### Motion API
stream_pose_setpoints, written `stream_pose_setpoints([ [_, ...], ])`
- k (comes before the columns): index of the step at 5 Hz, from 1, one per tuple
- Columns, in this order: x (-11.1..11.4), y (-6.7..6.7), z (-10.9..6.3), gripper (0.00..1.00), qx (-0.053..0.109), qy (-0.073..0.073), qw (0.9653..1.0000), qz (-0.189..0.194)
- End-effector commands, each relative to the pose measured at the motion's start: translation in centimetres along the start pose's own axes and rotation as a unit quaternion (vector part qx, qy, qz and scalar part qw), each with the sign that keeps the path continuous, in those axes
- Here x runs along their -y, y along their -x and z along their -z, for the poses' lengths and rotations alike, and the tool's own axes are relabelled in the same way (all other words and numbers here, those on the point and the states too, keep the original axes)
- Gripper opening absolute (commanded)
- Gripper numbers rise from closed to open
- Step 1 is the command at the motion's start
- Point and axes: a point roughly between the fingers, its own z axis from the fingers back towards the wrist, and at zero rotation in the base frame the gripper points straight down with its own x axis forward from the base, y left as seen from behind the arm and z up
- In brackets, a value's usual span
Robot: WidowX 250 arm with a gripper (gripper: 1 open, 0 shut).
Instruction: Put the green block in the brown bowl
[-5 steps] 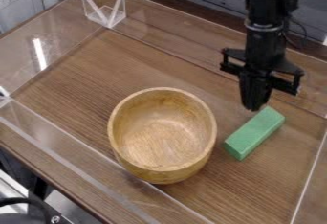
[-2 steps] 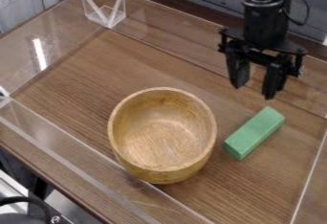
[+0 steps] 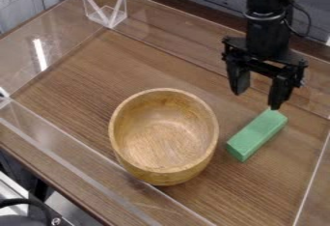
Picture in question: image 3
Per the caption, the brown wooden bowl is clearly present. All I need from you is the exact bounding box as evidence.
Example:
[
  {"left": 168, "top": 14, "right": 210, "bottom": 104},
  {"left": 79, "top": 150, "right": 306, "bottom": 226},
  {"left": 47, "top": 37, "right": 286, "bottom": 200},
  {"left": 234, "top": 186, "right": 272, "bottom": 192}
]
[{"left": 108, "top": 88, "right": 219, "bottom": 186}]

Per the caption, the clear acrylic corner bracket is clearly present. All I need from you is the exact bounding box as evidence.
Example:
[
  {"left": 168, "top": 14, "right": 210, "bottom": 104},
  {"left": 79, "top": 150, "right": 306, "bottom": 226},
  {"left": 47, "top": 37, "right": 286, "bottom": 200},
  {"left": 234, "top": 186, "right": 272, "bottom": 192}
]
[{"left": 83, "top": 0, "right": 128, "bottom": 29}]

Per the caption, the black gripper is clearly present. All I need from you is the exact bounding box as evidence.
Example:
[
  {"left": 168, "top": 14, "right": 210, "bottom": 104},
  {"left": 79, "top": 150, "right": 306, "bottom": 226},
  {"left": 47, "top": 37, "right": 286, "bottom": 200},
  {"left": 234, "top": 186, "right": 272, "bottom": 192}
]
[{"left": 222, "top": 37, "right": 309, "bottom": 110}]

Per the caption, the black cable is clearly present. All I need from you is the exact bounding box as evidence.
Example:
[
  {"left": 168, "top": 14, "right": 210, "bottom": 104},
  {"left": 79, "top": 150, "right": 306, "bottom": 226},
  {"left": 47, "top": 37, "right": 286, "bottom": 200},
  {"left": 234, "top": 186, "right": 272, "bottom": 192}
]
[{"left": 0, "top": 198, "right": 55, "bottom": 226}]

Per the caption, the green rectangular block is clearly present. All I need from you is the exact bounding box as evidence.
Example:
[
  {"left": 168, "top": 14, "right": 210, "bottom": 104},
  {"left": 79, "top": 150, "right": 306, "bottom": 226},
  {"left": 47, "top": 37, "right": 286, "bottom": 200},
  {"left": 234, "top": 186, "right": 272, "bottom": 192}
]
[{"left": 226, "top": 109, "right": 287, "bottom": 162}]

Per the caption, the clear acrylic tray enclosure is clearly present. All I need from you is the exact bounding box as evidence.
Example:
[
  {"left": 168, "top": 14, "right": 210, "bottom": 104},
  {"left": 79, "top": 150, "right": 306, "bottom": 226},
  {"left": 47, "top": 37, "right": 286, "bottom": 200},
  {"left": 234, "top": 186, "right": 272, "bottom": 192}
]
[{"left": 0, "top": 0, "right": 330, "bottom": 226}]

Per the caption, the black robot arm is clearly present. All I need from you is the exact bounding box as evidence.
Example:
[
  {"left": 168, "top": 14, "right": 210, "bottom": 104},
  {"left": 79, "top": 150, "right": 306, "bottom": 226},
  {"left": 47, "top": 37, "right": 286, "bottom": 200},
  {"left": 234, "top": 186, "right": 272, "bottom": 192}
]
[{"left": 222, "top": 0, "right": 309, "bottom": 110}]

